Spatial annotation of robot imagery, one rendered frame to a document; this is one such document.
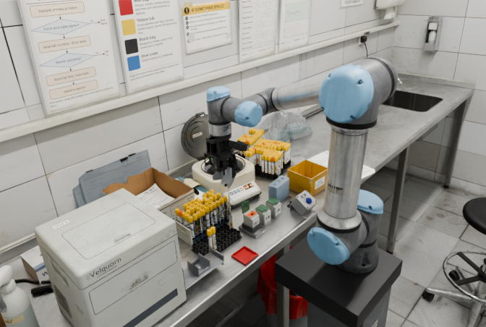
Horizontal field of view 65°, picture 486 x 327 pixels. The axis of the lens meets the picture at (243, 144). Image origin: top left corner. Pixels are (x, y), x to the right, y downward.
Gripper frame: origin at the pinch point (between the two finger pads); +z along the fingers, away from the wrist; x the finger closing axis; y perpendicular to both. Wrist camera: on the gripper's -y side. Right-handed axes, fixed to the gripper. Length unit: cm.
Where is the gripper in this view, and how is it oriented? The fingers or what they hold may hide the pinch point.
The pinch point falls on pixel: (228, 183)
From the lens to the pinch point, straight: 137.4
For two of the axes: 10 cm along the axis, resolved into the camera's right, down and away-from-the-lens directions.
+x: 7.3, 2.6, -6.3
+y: -6.8, 3.3, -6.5
